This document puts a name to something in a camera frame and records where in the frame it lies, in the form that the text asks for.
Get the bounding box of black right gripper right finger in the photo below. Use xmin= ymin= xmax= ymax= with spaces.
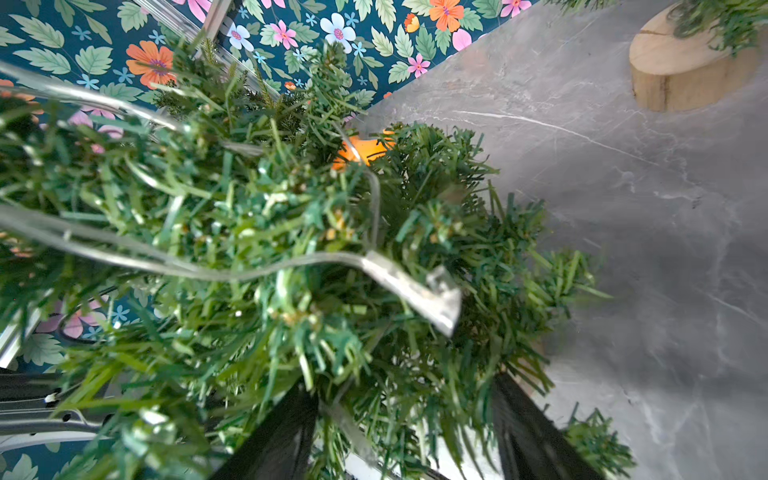
xmin=491 ymin=374 xmax=601 ymax=480

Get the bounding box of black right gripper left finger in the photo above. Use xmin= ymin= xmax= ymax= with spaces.
xmin=211 ymin=383 xmax=319 ymax=480

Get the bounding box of thin wire string light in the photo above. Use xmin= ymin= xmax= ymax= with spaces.
xmin=0 ymin=59 xmax=463 ymax=480

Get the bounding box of dark green tree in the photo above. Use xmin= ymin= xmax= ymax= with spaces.
xmin=1 ymin=44 xmax=635 ymax=479
xmin=545 ymin=0 xmax=768 ymax=114

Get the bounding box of orange plush toy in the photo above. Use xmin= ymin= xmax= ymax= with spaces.
xmin=332 ymin=130 xmax=396 ymax=171

